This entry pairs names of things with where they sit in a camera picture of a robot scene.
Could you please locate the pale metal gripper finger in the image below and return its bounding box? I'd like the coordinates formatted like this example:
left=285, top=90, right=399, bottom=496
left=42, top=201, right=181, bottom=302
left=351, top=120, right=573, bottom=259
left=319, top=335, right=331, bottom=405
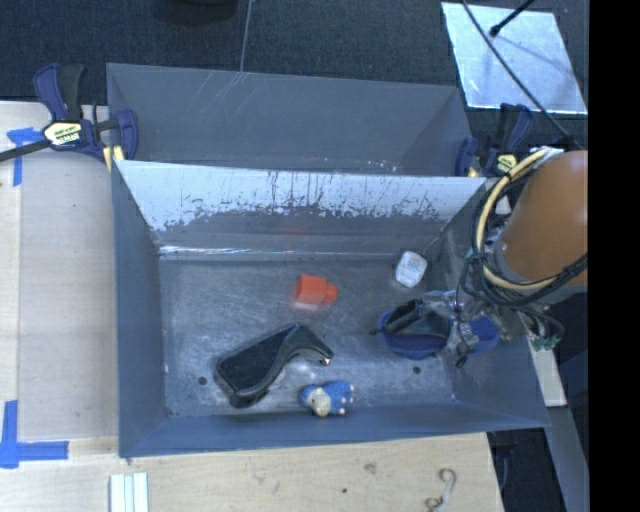
left=445, top=319, right=463, bottom=358
left=453, top=322, right=477, bottom=370

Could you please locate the blue bowl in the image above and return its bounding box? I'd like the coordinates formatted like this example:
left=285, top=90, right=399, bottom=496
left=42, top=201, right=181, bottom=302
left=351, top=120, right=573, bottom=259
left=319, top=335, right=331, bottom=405
left=377, top=306, right=500, bottom=361

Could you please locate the small white box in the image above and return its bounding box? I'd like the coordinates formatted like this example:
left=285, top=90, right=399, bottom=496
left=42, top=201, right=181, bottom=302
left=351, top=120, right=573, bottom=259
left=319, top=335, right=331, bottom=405
left=394, top=250, right=429, bottom=289

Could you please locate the blue toy animal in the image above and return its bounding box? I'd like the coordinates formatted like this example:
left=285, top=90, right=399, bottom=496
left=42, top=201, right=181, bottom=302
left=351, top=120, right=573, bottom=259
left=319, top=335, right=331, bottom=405
left=299, top=380, right=357, bottom=418

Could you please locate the red block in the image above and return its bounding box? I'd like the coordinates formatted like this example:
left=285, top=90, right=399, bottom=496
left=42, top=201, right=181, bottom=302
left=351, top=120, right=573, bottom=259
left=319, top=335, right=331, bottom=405
left=292, top=273, right=340, bottom=308

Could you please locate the grey metal bin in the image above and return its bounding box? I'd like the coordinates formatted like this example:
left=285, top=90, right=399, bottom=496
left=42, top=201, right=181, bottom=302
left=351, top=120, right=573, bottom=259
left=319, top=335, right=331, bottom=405
left=105, top=62, right=552, bottom=459

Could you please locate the pale wood flat board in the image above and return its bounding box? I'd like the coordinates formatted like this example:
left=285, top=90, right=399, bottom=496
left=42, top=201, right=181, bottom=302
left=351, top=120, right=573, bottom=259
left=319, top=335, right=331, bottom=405
left=18, top=153, right=120, bottom=443

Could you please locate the brown wire hook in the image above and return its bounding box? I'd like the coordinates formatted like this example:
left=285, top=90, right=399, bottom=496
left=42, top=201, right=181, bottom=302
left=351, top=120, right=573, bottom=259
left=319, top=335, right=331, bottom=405
left=424, top=468, right=459, bottom=512

